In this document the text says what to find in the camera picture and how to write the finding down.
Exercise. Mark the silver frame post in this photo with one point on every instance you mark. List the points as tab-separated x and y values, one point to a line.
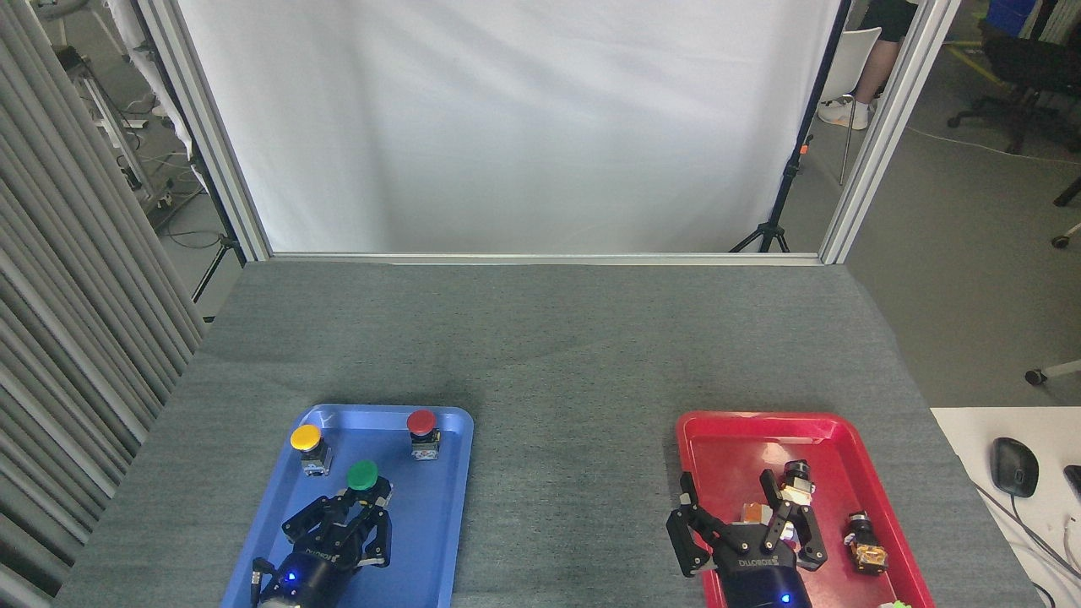
203	127
887	127

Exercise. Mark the white desk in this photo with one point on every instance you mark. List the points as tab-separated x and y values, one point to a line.
980	439

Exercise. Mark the chair caster wheel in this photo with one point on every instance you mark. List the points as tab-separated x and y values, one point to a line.
1061	241

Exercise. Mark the metal equipment rack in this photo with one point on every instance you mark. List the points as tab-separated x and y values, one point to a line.
101	110

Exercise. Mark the white chair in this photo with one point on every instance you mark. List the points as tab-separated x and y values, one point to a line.
851	63

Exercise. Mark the white backdrop cloth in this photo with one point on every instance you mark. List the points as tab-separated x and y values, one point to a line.
507	127

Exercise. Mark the black office chair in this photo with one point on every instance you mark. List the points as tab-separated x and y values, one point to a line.
1026	67

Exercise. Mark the person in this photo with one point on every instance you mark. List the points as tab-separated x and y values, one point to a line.
878	59

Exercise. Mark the black switch with orange base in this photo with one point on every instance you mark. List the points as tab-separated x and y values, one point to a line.
866	545

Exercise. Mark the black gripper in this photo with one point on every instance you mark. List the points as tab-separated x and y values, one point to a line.
317	570
760	578

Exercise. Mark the red push button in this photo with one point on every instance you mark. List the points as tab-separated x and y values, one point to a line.
421	422

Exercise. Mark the blue plastic tray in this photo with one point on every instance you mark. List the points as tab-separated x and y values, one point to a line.
422	523

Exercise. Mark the silver frame crossbar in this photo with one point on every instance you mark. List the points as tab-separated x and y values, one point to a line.
549	258

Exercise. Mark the black tripod light stand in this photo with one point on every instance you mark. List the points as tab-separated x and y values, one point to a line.
790	177
221	253

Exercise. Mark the red plastic tray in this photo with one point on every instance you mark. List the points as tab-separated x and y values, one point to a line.
735	456

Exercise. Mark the green push button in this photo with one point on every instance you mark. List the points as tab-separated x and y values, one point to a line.
362	474

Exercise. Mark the black computer mouse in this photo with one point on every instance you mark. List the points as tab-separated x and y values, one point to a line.
1014	466

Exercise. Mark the grey pleated curtain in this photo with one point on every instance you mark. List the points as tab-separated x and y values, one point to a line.
76	338

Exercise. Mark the grey chair leg with caster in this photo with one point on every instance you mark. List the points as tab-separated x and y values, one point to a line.
1056	371

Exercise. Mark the black knob switch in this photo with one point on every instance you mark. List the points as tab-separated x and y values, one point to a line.
799	483

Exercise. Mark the yellow push button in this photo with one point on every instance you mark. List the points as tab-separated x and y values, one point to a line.
307	439

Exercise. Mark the orange and white switch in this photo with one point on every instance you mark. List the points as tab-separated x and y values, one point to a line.
752	512

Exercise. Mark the black keyboard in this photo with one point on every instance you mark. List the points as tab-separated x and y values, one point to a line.
1074	480

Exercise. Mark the blue bin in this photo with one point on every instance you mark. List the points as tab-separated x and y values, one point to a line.
1009	15

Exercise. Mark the grey table cloth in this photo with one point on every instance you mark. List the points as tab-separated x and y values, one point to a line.
549	355

